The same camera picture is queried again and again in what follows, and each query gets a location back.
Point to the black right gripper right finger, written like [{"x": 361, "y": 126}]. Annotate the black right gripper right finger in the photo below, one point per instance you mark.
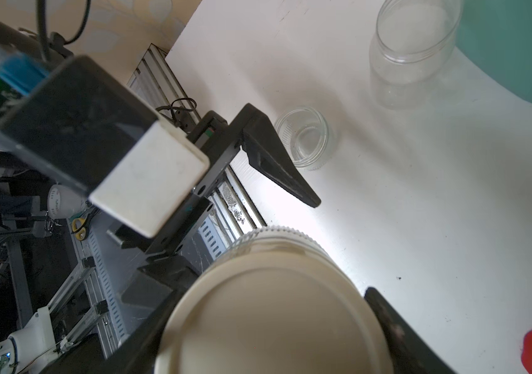
[{"x": 409, "y": 353}]

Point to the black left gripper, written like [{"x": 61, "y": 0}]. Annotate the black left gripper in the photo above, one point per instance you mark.
[{"x": 253, "y": 132}]

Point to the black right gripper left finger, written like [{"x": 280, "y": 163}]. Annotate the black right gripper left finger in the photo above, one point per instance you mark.
[{"x": 138, "y": 353}]

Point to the beige lid jar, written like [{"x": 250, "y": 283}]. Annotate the beige lid jar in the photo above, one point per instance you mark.
[
  {"x": 274, "y": 302},
  {"x": 306, "y": 136}
]

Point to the clear peanut jar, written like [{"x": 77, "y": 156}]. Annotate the clear peanut jar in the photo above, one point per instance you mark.
[{"x": 411, "y": 44}]

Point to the green bin with bag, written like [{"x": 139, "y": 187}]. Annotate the green bin with bag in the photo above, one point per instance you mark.
[{"x": 497, "y": 37}]

